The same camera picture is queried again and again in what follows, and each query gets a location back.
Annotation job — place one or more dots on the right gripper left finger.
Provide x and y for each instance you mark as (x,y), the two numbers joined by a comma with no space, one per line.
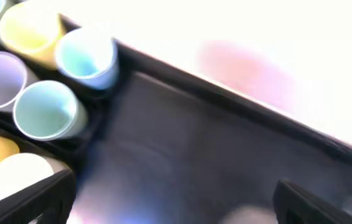
(29,202)

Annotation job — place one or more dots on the black tray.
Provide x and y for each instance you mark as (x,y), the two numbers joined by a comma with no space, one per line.
(96,99)

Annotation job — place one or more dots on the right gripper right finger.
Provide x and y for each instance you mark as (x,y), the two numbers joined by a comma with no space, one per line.
(306,205)

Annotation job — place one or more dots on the blue cup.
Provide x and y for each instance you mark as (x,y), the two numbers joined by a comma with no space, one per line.
(85,59)

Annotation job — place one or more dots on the white cup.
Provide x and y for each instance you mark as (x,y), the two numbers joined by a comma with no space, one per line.
(13,174)

